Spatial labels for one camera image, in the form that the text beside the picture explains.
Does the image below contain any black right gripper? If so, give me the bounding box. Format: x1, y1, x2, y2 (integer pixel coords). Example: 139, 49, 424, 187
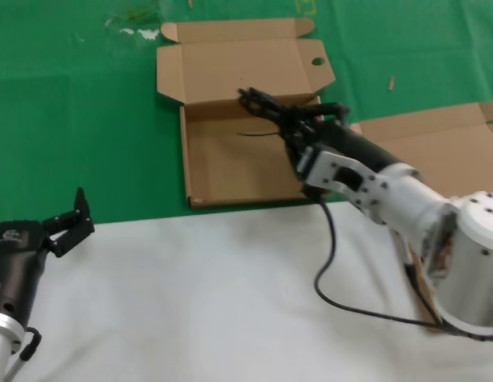
284, 112, 402, 174

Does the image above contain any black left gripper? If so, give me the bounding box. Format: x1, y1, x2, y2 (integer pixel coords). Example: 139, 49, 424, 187
0, 186, 96, 325

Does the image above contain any open brown cardboard box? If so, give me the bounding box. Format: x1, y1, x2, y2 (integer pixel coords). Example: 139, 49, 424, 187
155, 18, 337, 209
351, 102, 493, 333

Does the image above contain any green table cloth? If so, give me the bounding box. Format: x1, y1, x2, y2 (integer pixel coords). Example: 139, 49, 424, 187
0, 0, 493, 228

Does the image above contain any white table cover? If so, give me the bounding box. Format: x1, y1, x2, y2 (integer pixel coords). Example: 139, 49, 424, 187
0, 197, 493, 382

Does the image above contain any right wrist camera housing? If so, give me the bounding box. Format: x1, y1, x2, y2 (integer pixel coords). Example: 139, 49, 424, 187
297, 145, 389, 218

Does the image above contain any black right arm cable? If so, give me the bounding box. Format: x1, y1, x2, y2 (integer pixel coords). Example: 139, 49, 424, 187
313, 197, 493, 343

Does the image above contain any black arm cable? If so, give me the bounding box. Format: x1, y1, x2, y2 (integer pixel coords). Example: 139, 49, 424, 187
313, 197, 493, 343
5, 325, 43, 382

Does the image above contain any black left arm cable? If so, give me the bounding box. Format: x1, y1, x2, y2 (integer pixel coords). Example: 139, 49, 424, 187
5, 325, 43, 382

